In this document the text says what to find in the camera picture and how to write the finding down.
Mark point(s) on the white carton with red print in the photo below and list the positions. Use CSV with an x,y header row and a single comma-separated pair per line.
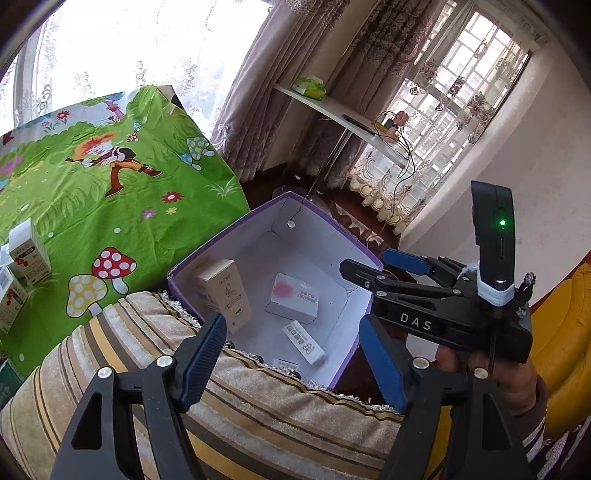
x,y
30,254
11,300

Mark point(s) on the yellow power strip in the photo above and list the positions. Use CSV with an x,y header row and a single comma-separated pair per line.
x,y
387,127

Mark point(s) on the small white printed carton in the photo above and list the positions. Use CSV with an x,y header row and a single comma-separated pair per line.
x,y
302,341

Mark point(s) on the striped plush cushion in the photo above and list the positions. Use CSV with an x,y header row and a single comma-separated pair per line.
x,y
277,424

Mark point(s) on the tall beige carton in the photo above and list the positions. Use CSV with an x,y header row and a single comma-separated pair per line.
x,y
221,290

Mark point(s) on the person's right hand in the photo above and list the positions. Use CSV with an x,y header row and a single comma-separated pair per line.
x,y
512,385

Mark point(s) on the white carton with pink print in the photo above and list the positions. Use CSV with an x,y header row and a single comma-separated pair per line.
x,y
293,295

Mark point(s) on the black flat device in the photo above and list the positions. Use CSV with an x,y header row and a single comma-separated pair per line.
x,y
359,123

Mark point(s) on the purple cardboard box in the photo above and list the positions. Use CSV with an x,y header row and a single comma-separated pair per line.
x,y
295,249

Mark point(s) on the metal shelf leg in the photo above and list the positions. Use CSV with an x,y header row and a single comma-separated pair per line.
x,y
330,159

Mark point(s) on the yellow cushion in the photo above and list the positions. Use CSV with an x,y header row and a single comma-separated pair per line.
x,y
563,346

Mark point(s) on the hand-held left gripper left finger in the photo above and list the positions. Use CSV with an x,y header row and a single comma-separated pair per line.
x,y
203,364

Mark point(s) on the patterned brown curtain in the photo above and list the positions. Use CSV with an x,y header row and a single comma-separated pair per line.
x,y
272,83
369,60

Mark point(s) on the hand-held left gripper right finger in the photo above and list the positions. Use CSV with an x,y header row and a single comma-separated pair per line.
x,y
383,364

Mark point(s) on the green tissue packet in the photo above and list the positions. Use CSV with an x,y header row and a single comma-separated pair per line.
x,y
308,87

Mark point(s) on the dark green carton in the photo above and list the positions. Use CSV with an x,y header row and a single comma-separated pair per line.
x,y
9,383

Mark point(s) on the white lace curtain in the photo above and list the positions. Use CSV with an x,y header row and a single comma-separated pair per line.
x,y
138,46

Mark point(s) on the floral sheer curtain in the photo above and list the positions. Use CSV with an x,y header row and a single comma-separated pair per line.
x,y
443,115

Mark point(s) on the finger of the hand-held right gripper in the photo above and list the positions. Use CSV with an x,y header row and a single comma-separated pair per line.
x,y
406,260
369,277

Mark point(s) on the green cartoon printed cloth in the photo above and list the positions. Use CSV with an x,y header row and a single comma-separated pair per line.
x,y
138,207

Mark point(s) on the white folding side table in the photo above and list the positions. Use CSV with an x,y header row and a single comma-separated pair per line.
x,y
323,105

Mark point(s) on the person's right forearm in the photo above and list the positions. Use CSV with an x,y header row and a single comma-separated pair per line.
x,y
554,443

